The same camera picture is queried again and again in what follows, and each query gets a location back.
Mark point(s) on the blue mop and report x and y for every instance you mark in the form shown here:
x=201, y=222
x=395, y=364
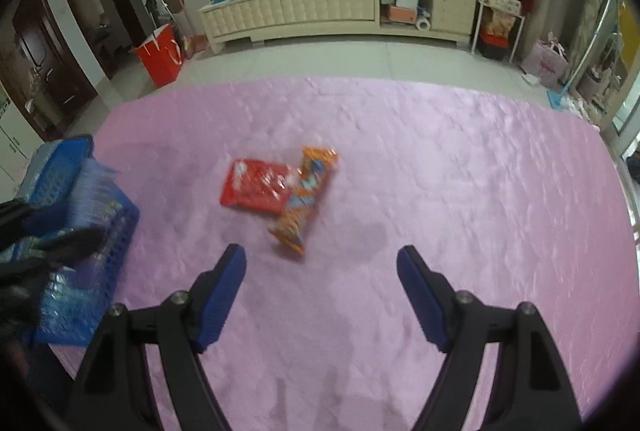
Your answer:
x=557, y=98

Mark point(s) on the white appliance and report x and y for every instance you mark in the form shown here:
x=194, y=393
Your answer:
x=10, y=141

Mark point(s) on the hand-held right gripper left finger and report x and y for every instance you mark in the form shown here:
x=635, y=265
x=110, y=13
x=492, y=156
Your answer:
x=220, y=301

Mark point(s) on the orange box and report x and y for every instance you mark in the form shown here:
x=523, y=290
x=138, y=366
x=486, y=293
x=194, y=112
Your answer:
x=402, y=14

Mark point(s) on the white tape roll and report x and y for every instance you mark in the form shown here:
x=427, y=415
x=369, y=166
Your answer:
x=423, y=24

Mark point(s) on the red paper bag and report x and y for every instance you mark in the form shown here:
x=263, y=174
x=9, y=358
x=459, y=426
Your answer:
x=160, y=58

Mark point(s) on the cream low cabinet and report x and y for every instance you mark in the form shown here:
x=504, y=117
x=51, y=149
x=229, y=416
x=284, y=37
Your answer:
x=300, y=8

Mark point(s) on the red snack packet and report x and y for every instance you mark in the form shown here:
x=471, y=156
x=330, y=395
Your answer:
x=250, y=186

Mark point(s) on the blue cartoon snack packet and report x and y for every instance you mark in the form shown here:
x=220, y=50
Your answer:
x=70, y=286

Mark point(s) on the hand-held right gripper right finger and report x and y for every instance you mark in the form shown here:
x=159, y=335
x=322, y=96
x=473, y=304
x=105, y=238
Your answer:
x=425, y=301

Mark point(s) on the brown round disc stand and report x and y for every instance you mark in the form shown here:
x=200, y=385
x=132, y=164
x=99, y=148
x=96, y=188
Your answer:
x=174, y=1

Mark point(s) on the yellow panel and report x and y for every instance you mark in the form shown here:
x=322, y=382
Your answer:
x=630, y=31

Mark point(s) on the orange blue snack packet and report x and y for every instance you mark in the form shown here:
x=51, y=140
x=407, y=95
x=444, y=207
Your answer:
x=300, y=206

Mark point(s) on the blue plastic basket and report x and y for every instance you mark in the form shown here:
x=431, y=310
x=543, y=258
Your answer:
x=115, y=231

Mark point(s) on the pink gift bag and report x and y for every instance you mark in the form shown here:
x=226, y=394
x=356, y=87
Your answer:
x=547, y=63

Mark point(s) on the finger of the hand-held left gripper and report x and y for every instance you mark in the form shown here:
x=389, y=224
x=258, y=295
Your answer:
x=65, y=243
x=47, y=217

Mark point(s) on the dark wooden door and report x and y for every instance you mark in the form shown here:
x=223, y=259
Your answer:
x=40, y=61

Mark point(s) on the pink tablecloth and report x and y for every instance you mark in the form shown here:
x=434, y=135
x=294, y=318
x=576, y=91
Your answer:
x=450, y=186

